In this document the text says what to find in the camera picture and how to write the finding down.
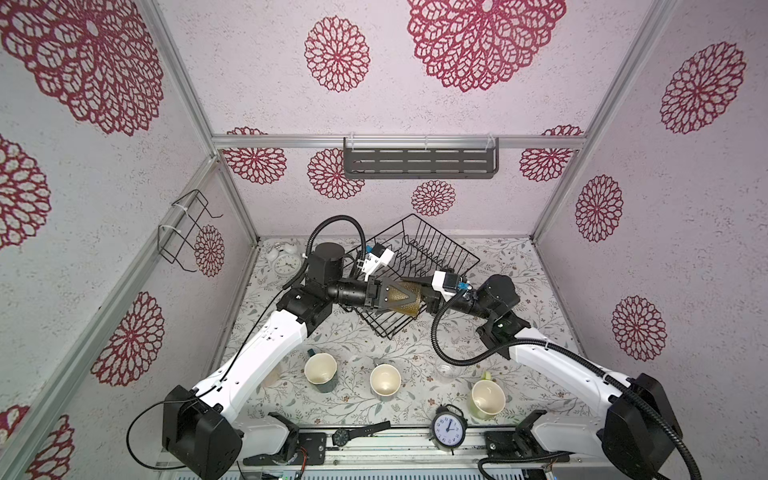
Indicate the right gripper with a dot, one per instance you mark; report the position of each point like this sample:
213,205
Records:
432,297

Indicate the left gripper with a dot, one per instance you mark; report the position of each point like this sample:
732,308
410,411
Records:
376,297

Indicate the amber glass cup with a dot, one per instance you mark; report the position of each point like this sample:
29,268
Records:
399,297

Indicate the clear glass cup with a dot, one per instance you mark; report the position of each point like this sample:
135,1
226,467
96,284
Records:
445,372

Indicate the dark green mug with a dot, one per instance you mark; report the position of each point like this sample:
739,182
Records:
321,371

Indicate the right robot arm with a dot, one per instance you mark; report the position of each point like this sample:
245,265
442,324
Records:
636,428

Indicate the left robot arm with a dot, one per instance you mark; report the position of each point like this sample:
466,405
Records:
201,426

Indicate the cream cup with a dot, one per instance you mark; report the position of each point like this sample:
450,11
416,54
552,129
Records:
385,381

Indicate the light green mug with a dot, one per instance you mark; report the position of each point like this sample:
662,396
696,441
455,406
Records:
486,398

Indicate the black alarm clock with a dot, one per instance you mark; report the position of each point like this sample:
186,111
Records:
448,428

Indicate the black wristwatch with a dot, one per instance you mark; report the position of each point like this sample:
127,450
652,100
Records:
343,436

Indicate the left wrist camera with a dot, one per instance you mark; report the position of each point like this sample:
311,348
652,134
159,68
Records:
376,256

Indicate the black wire dish rack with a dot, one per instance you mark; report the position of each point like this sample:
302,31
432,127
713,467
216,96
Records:
419,249

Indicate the grey wall shelf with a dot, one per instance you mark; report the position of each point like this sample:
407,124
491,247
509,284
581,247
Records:
420,163

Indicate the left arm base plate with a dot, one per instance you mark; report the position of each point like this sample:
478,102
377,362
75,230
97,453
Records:
303,448

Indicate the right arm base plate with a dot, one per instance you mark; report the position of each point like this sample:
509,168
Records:
515,447

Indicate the black wire wall basket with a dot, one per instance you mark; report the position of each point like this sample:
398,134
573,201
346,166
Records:
192,242

